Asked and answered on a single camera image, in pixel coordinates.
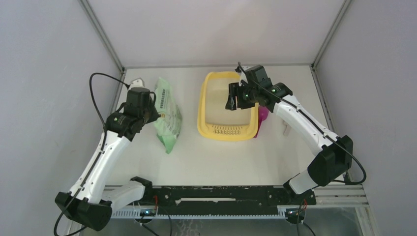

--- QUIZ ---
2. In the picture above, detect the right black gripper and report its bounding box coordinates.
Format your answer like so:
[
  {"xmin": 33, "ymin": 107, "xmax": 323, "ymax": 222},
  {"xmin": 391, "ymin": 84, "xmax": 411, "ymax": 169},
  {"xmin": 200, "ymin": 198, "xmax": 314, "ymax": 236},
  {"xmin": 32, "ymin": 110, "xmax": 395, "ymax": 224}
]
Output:
[{"xmin": 225, "ymin": 82, "xmax": 258, "ymax": 111}]

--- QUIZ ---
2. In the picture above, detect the green cat litter bag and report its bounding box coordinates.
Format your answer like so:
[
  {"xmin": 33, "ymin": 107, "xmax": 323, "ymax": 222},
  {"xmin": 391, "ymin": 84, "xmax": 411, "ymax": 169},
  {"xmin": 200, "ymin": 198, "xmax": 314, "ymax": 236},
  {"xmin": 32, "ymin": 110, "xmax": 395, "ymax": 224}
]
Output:
[{"xmin": 154, "ymin": 78, "xmax": 182, "ymax": 154}]

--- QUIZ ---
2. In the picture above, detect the pink plastic litter scoop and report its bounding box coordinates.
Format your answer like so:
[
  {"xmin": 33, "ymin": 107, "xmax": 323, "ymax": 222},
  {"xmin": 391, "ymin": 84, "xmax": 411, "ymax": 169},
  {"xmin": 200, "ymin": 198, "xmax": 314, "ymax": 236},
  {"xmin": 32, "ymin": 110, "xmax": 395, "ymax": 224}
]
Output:
[{"xmin": 254, "ymin": 106, "xmax": 269, "ymax": 138}]

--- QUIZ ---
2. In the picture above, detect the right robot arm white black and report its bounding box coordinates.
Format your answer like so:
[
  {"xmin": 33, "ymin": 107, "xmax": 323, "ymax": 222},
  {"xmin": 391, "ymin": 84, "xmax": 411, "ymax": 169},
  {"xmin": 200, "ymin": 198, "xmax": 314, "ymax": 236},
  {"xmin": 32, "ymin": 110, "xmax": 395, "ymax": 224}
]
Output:
[{"xmin": 225, "ymin": 65, "xmax": 353, "ymax": 205}]

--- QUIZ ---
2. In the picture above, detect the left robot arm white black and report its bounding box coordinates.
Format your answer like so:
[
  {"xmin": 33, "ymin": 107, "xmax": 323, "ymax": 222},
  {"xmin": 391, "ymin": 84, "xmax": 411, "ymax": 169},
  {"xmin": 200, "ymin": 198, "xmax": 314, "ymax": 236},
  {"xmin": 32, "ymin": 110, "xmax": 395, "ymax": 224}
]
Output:
[{"xmin": 55, "ymin": 87, "xmax": 160, "ymax": 231}]

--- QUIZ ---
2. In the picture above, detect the yellow plastic litter box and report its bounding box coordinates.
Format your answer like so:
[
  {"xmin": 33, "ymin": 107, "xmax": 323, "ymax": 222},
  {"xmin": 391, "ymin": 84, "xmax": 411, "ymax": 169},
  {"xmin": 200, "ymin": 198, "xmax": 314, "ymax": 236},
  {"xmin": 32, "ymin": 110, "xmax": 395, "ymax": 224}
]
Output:
[{"xmin": 197, "ymin": 71, "xmax": 258, "ymax": 141}]

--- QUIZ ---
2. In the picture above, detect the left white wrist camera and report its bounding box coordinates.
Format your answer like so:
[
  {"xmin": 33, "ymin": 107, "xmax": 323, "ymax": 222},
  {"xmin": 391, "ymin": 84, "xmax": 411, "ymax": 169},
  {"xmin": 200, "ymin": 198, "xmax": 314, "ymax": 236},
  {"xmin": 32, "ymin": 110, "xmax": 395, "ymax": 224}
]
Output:
[{"xmin": 128, "ymin": 78, "xmax": 145, "ymax": 90}]

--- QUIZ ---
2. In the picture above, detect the left black camera cable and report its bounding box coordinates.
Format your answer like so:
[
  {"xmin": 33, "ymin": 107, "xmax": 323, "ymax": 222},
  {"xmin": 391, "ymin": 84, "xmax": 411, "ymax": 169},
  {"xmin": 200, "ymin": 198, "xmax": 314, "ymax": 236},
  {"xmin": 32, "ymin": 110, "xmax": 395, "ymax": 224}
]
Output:
[{"xmin": 54, "ymin": 72, "xmax": 131, "ymax": 236}]

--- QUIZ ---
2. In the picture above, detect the black camera cable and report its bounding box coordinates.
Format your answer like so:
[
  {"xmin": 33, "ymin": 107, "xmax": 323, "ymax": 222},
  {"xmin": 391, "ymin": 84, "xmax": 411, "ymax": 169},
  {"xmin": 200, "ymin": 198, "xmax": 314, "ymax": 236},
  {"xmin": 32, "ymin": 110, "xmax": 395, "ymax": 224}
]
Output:
[
  {"xmin": 54, "ymin": 72, "xmax": 131, "ymax": 236},
  {"xmin": 236, "ymin": 61, "xmax": 367, "ymax": 186}
]

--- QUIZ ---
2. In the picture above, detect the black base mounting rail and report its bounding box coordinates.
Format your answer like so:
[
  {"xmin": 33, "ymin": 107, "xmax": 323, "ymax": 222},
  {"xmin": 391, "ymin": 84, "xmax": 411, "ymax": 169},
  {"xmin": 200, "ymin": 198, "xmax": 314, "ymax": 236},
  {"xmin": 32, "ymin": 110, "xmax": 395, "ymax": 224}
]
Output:
[{"xmin": 134, "ymin": 185, "xmax": 317, "ymax": 215}]

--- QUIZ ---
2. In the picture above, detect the white slotted cable duct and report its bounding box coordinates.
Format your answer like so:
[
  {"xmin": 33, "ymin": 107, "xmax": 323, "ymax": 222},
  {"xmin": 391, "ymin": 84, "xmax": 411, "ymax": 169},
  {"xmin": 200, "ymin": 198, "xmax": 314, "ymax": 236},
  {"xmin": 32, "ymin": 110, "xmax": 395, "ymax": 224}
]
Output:
[{"xmin": 111, "ymin": 208, "xmax": 288, "ymax": 219}]

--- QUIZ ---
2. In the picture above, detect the right black camera cable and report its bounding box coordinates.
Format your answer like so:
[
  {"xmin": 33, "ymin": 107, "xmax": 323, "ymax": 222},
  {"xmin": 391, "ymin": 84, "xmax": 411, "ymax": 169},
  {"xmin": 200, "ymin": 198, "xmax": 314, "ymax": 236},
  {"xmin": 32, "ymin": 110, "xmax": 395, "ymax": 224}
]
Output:
[{"xmin": 236, "ymin": 61, "xmax": 367, "ymax": 186}]

